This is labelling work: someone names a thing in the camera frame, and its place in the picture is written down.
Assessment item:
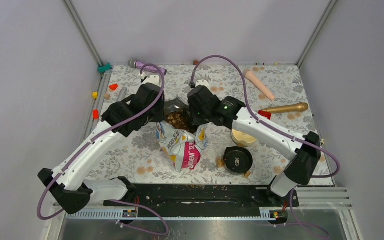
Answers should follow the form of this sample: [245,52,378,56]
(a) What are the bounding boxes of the floral patterned table mat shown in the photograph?
[88,65,308,185]

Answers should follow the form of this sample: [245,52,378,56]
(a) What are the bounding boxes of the teal toy block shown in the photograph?
[97,62,113,74]

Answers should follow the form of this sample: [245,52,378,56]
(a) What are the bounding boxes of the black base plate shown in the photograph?
[122,183,300,218]

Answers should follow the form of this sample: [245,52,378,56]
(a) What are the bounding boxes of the grey toy microphone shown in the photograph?
[116,86,128,102]

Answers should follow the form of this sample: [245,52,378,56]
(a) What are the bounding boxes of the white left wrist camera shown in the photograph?
[139,73,162,87]

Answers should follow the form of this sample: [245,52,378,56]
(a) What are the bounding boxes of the black pet bowl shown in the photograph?
[223,146,254,175]

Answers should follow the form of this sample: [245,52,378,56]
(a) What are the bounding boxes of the brown pet food kibble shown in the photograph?
[166,110,195,133]

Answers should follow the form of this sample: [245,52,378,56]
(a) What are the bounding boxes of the beige wooden block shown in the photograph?
[104,93,111,100]

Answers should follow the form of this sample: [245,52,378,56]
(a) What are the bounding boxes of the purple glitter toy microphone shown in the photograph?
[127,58,167,76]

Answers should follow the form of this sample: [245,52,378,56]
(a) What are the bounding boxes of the red block at left rail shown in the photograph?
[92,109,100,120]

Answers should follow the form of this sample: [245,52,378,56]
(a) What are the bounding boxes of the cat print pet food bag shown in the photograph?
[155,97,209,171]

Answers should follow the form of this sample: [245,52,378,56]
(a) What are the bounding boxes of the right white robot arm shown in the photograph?
[187,85,321,206]

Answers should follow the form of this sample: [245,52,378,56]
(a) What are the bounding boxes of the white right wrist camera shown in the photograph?
[191,79,210,89]

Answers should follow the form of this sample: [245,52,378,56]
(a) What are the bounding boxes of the gold toy microphone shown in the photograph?
[262,102,309,114]

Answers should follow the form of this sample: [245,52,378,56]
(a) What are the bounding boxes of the pink toy microphone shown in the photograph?
[243,69,275,101]

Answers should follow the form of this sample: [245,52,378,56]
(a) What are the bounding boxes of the small wooden block near bowl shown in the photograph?
[243,171,252,179]

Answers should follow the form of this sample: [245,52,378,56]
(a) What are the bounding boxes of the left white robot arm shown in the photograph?
[37,81,164,214]

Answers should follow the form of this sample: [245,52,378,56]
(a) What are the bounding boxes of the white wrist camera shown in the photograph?
[191,79,210,89]
[139,73,162,87]

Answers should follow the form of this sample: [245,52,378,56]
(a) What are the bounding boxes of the cream pet bowl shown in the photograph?
[231,129,257,147]

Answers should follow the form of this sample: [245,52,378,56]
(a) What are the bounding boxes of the red roof-shaped block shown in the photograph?
[108,83,119,91]

